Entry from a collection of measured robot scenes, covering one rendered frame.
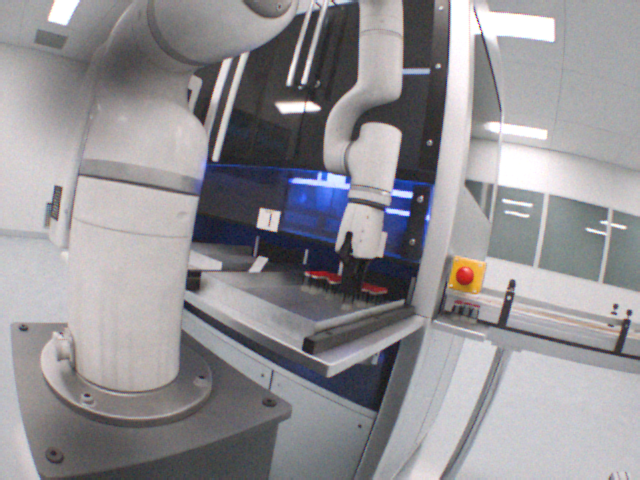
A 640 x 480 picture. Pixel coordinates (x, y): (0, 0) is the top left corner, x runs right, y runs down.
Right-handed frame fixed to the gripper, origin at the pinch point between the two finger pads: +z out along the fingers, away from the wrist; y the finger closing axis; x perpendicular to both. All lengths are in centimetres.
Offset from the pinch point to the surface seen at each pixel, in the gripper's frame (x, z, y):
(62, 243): -84, 12, 37
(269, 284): -17.8, 5.2, 3.8
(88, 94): -85, -38, 39
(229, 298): -9.5, 4.6, 22.4
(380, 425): 10.0, 37.1, -15.0
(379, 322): 9.7, 4.4, 5.5
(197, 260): -35.9, 4.3, 11.2
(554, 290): 107, 16, -475
